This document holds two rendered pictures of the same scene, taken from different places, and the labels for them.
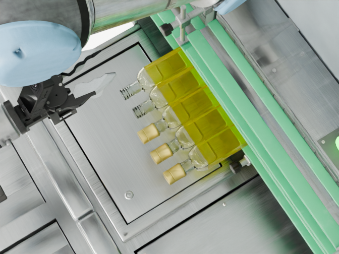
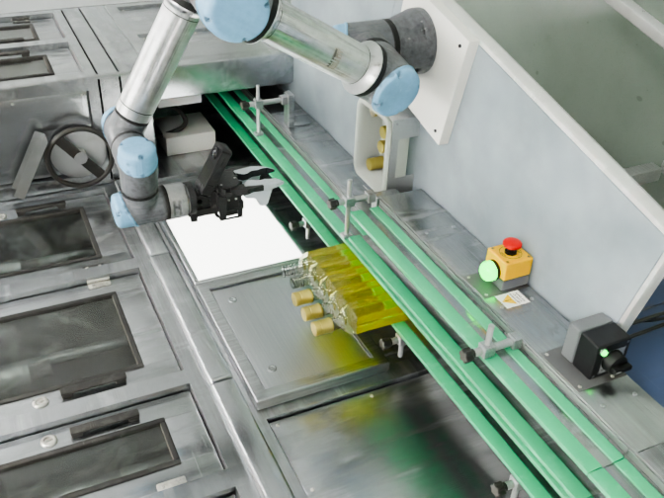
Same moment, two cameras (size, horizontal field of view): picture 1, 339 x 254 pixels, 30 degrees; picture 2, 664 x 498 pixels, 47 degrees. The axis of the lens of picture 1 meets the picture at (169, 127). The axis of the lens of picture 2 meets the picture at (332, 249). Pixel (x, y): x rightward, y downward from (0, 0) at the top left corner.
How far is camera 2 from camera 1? 103 cm
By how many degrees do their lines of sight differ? 38
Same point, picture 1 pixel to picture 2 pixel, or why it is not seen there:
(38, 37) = not seen: outside the picture
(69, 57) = (260, 15)
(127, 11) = (304, 31)
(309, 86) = (457, 245)
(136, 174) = (283, 354)
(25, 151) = (174, 331)
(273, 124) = (422, 269)
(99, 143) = (251, 328)
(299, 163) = (445, 294)
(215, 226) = (359, 412)
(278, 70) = (430, 233)
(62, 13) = not seen: outside the picture
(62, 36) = not seen: outside the picture
